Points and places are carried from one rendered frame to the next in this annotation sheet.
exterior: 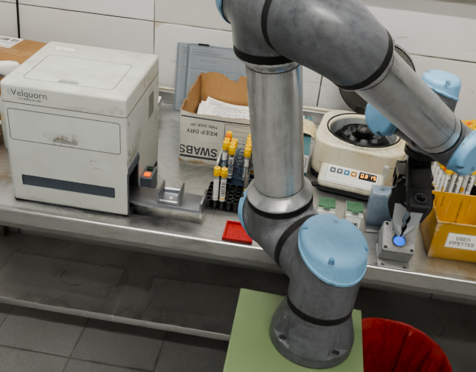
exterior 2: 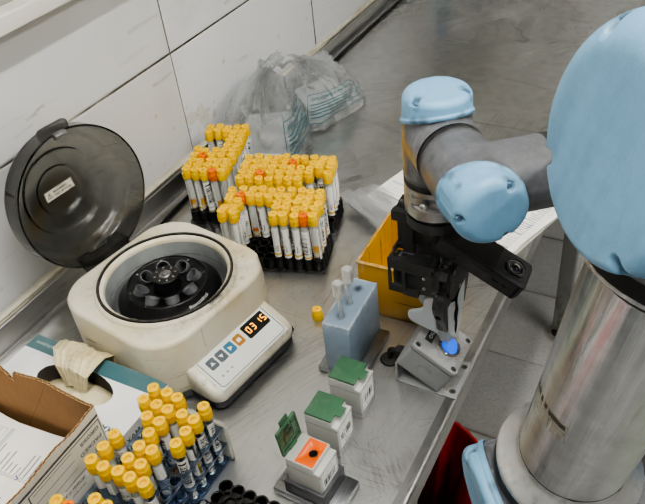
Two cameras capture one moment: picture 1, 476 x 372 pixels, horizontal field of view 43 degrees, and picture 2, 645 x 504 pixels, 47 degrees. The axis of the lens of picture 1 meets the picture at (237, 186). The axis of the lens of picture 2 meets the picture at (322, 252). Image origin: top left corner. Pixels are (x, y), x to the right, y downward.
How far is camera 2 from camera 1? 96 cm
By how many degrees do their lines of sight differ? 51
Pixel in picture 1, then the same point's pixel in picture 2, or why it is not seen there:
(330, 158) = (195, 354)
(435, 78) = (451, 98)
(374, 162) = (247, 298)
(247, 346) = not seen: outside the picture
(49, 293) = not seen: outside the picture
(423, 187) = (497, 252)
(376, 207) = (354, 342)
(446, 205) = (373, 259)
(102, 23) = not seen: outside the picture
